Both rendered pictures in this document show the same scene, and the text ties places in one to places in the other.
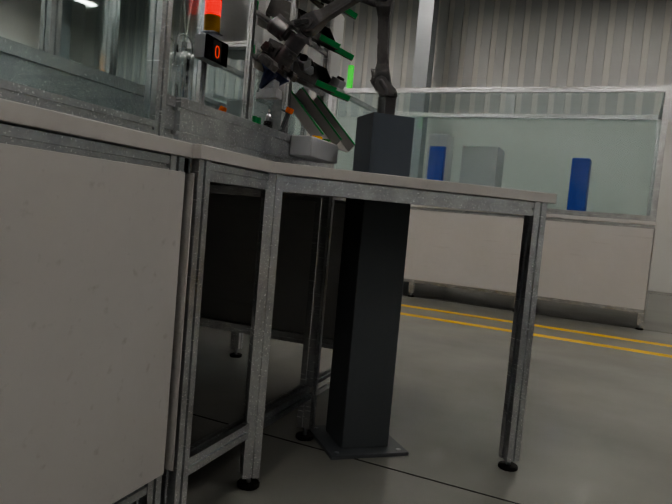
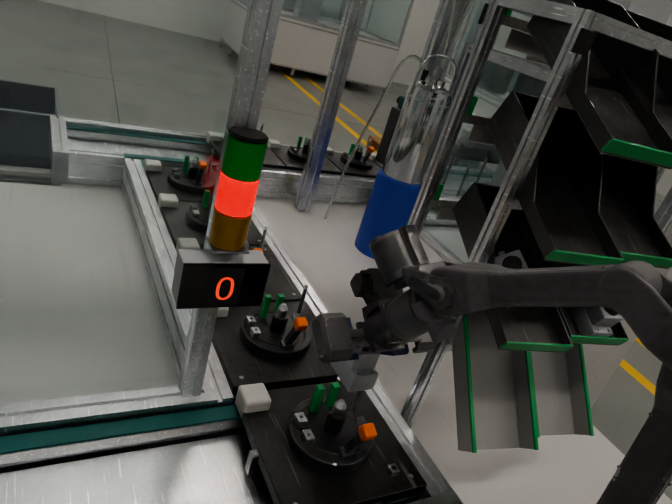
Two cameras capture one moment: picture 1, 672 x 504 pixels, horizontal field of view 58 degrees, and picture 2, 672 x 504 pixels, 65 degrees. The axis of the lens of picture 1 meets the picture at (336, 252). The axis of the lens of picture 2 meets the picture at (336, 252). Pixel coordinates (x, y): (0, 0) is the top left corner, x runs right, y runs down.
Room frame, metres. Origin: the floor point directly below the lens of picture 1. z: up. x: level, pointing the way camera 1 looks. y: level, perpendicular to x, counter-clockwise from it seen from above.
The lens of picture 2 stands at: (1.47, -0.04, 1.60)
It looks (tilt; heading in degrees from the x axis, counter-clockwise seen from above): 26 degrees down; 35
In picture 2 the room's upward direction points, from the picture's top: 17 degrees clockwise
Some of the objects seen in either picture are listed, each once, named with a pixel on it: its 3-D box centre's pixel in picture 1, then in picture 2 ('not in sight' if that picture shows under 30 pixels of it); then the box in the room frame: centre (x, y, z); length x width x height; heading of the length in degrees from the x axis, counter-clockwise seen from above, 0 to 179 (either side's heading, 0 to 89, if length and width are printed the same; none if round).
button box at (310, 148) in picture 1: (314, 149); not in sight; (1.89, 0.09, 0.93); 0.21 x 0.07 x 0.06; 159
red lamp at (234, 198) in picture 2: (213, 7); (236, 192); (1.91, 0.44, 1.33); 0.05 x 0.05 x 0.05
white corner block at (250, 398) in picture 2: not in sight; (252, 401); (1.99, 0.39, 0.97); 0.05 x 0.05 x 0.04; 69
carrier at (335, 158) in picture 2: not in sight; (358, 154); (3.25, 1.23, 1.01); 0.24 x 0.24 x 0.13; 69
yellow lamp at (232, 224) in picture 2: (211, 24); (229, 226); (1.91, 0.44, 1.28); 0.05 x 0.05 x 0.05
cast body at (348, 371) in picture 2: (268, 87); (354, 353); (2.05, 0.27, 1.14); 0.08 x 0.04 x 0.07; 69
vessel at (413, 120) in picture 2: not in sight; (421, 118); (2.89, 0.79, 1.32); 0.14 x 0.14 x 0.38
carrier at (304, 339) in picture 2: not in sight; (279, 320); (2.14, 0.50, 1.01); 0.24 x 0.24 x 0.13; 69
